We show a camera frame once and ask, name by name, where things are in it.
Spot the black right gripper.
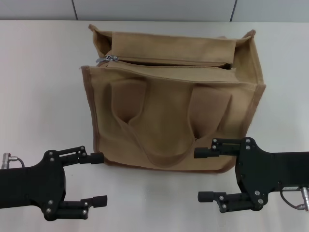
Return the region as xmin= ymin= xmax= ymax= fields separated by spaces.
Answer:
xmin=194 ymin=137 xmax=309 ymax=214

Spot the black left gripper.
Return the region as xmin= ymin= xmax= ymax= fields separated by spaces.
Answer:
xmin=0 ymin=145 xmax=108 ymax=222

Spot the khaki canvas food bag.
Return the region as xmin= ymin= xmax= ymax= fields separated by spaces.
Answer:
xmin=81 ymin=23 xmax=267 ymax=174

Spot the silver metal zipper pull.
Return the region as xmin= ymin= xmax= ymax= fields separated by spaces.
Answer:
xmin=96 ymin=55 xmax=119 ymax=65

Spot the left gripper cable silver plug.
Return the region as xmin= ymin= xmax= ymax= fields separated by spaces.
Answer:
xmin=0 ymin=152 xmax=25 ymax=170

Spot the gripper cable silver plug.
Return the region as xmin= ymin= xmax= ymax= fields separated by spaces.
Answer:
xmin=0 ymin=152 xmax=25 ymax=170
xmin=281 ymin=185 xmax=309 ymax=211

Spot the right gripper cable silver plug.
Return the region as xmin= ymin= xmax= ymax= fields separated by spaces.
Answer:
xmin=281 ymin=185 xmax=309 ymax=211

